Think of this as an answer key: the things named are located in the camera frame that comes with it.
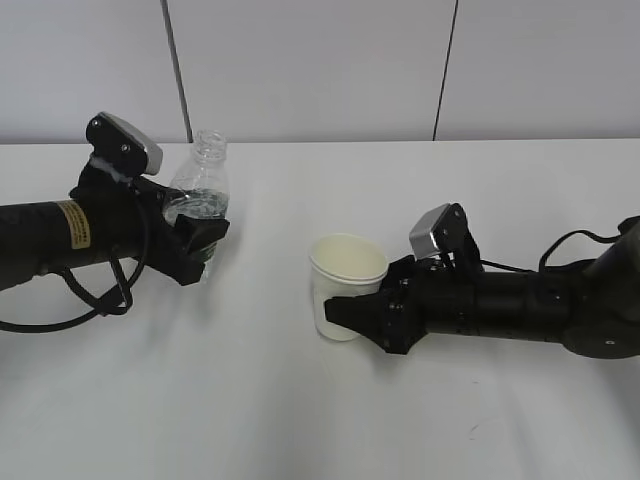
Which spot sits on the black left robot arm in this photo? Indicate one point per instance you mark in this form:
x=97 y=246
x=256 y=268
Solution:
x=40 y=238

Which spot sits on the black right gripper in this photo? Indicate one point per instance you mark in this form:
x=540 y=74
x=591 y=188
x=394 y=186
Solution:
x=416 y=298

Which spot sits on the white paper cup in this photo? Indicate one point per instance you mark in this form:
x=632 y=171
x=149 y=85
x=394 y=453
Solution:
x=343 y=265

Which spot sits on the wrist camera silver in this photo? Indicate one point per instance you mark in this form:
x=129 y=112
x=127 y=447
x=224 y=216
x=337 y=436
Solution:
x=443 y=232
x=122 y=149

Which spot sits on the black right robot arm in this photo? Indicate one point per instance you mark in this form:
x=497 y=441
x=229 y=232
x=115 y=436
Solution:
x=590 y=306

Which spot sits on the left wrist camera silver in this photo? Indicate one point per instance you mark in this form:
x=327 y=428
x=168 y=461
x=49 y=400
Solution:
x=122 y=149

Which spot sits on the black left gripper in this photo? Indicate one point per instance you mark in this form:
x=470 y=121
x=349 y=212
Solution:
x=127 y=220

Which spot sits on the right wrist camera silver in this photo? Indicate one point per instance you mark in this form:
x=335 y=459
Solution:
x=443 y=232

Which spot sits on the clear water bottle green label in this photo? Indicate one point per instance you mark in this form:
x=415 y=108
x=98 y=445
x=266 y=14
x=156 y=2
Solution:
x=200 y=188

